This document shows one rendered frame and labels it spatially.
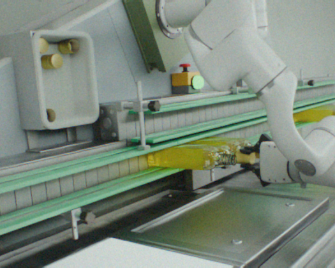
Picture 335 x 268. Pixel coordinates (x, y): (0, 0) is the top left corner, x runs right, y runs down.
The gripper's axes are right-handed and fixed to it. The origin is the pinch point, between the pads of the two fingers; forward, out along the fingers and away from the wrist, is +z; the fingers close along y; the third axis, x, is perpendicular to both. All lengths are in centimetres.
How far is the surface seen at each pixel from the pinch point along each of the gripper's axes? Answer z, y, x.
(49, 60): 25, 27, 40
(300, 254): -28.8, -12.9, 17.6
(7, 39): 30, 32, 48
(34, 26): 94, 43, 16
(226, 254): -19.6, -12.1, 28.2
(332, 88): 66, 11, -142
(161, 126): 26.0, 7.7, 8.3
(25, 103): 26, 17, 47
